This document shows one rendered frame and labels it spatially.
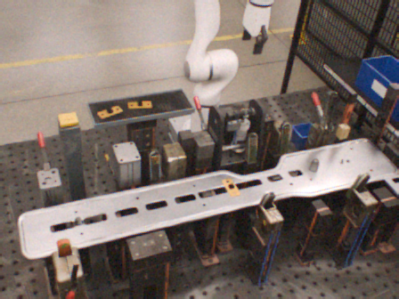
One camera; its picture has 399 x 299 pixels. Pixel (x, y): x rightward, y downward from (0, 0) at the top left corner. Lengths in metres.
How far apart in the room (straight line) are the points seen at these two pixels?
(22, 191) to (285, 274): 1.12
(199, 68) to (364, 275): 1.03
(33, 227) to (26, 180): 0.62
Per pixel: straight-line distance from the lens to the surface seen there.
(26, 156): 2.28
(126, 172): 1.61
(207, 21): 1.92
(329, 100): 1.86
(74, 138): 1.71
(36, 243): 1.53
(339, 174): 1.84
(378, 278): 1.97
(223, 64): 1.97
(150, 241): 1.45
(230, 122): 1.70
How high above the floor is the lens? 2.17
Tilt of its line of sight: 41 degrees down
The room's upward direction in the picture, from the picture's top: 6 degrees clockwise
